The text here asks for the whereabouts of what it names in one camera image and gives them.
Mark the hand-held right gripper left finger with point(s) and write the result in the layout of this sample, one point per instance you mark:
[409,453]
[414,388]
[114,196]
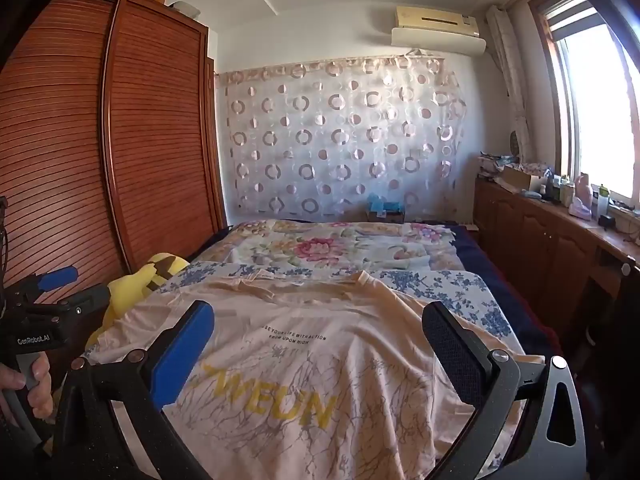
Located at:
[182,355]

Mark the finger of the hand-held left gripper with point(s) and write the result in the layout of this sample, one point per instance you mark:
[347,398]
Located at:
[57,277]
[85,300]

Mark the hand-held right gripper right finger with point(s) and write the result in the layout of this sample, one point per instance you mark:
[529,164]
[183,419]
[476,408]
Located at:
[452,345]

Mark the beige printed t-shirt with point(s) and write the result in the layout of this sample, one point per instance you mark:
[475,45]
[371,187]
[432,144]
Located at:
[325,360]

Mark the person's left hand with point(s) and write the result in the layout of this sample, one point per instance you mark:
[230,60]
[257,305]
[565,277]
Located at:
[42,395]

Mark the yellow cloth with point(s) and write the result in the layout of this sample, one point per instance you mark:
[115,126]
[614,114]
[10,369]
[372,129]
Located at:
[135,280]

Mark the blue floral white cloth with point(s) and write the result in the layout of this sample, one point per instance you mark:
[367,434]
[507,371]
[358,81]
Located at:
[450,285]

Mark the blue floral white sheet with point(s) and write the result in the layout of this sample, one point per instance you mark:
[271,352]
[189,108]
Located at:
[475,260]

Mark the long wooden cabinet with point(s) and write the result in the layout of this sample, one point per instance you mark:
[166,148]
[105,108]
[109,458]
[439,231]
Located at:
[535,240]

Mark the cardboard box with blue packs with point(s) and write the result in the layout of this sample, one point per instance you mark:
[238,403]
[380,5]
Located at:
[385,210]

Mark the pink floral blanket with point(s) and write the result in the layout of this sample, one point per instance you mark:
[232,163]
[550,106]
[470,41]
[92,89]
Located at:
[325,247]

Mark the wooden slatted wardrobe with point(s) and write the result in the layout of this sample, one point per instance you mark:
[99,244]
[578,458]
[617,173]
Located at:
[150,135]

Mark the open cardboard box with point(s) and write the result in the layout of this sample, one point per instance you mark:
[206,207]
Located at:
[515,177]

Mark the stack of folded cloths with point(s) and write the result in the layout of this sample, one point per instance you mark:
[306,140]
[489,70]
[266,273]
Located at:
[490,165]

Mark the small black charger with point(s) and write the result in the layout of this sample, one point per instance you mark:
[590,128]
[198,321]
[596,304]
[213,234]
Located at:
[608,221]

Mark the pink bottle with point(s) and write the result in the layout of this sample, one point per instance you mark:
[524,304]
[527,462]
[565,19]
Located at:
[583,195]

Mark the white bottle with green cap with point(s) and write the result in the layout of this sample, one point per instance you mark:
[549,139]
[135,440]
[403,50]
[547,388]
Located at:
[603,205]

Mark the dark oval hand fan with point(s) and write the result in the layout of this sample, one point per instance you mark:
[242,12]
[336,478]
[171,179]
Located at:
[515,142]

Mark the sheer circle-patterned curtain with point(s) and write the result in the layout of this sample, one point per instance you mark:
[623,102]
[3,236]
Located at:
[340,135]

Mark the wooden framed window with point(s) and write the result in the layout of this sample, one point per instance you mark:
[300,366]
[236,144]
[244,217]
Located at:
[595,110]

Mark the white window curtain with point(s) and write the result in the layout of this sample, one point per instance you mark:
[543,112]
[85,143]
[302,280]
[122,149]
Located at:
[510,75]

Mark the white box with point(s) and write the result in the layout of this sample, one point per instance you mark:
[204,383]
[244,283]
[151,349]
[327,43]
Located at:
[184,8]

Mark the wall air conditioner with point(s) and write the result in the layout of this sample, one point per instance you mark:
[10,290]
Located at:
[440,30]

